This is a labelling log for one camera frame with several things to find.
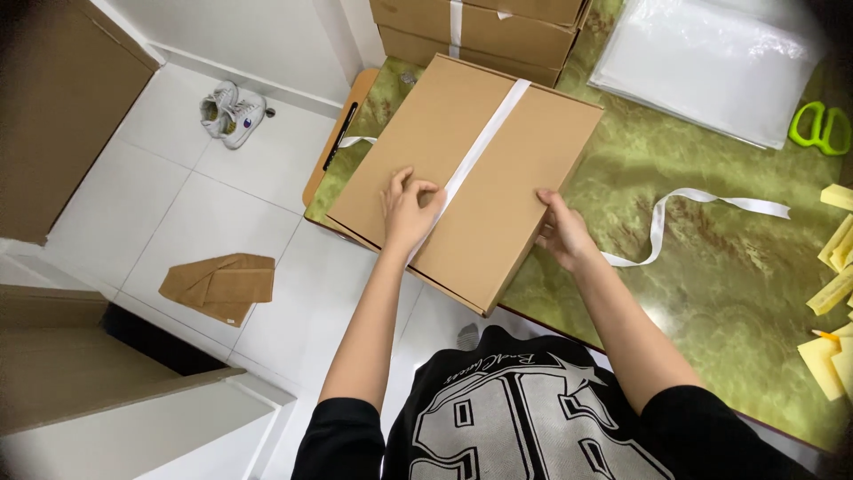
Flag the person's right hand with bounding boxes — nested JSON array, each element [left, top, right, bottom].
[[534, 188, 602, 273]]

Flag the person's left hand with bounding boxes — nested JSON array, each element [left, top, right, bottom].
[[380, 167, 447, 260]]

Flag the long white ribbon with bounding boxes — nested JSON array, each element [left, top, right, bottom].
[[338, 78, 793, 269]]

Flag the wooden chair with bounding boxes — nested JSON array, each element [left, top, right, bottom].
[[302, 67, 381, 209]]

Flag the person's black printed shirt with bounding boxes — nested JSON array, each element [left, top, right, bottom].
[[291, 324, 819, 480]]

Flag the white sneaker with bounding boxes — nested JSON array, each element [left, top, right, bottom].
[[199, 80, 239, 139], [220, 93, 267, 151]]

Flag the folded brown paper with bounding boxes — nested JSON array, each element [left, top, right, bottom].
[[158, 252, 277, 328]]

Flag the brown cardboard box with ribbon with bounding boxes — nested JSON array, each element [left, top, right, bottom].
[[369, 0, 579, 70]]

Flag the stack of clear plastic bags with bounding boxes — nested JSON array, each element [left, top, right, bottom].
[[588, 0, 827, 152]]

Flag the heap of yellow paper pieces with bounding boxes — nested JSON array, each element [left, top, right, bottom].
[[796, 183, 853, 402]]

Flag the green scissors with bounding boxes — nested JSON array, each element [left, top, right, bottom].
[[788, 100, 853, 157]]

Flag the brown wooden door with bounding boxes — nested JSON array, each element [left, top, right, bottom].
[[0, 0, 161, 245]]

